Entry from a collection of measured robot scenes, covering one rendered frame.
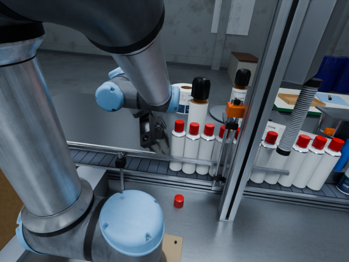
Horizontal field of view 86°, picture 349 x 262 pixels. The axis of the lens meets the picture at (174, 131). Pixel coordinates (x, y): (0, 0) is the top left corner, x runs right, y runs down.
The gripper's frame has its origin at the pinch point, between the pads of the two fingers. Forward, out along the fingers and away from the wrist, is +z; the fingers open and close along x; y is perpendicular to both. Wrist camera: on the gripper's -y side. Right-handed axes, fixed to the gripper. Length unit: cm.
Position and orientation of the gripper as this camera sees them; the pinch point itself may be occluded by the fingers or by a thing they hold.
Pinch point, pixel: (166, 156)
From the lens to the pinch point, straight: 72.4
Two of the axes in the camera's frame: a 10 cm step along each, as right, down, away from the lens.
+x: -8.9, 3.3, 3.0
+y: 1.2, -4.8, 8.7
